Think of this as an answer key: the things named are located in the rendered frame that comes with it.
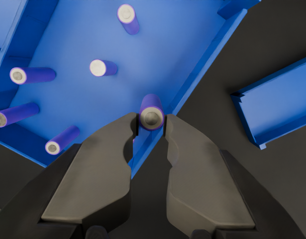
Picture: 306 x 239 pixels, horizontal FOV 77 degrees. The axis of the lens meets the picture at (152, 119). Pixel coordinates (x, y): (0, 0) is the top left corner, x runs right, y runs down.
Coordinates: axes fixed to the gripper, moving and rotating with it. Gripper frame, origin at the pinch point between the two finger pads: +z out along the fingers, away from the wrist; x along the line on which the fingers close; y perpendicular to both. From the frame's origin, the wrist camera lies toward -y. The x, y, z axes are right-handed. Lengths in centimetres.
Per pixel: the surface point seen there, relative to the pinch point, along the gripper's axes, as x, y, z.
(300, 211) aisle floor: 65, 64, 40
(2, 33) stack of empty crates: -31.5, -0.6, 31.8
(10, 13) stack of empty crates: -29.3, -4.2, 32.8
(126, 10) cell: -2.8, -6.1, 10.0
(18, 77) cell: -14.1, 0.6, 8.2
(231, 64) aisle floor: 27, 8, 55
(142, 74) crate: -1.4, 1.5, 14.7
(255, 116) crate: 38, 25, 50
